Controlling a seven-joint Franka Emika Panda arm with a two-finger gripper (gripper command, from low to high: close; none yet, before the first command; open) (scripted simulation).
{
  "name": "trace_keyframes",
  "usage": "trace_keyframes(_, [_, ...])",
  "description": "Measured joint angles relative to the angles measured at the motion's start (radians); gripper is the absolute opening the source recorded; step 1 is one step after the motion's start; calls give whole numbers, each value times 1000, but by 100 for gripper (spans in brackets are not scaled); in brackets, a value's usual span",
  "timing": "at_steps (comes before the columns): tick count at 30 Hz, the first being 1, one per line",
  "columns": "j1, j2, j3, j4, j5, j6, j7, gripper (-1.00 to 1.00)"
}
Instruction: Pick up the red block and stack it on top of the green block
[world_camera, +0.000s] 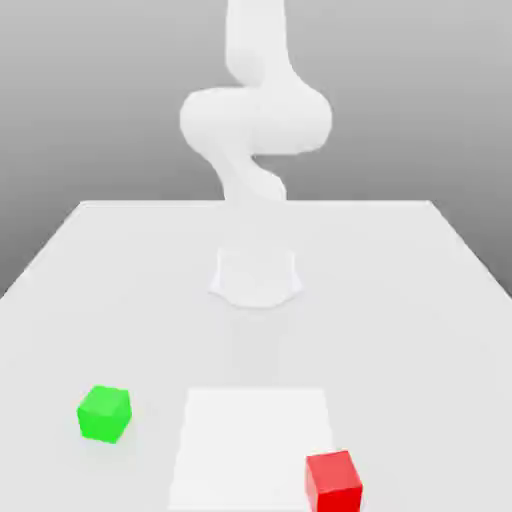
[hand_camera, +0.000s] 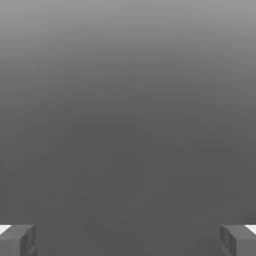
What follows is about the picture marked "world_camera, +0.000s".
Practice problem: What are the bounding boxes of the small green cube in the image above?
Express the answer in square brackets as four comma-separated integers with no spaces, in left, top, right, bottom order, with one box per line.
[76,384,134,445]

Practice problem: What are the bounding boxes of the small red cube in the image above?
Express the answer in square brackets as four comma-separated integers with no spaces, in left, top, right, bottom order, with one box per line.
[304,449,364,512]

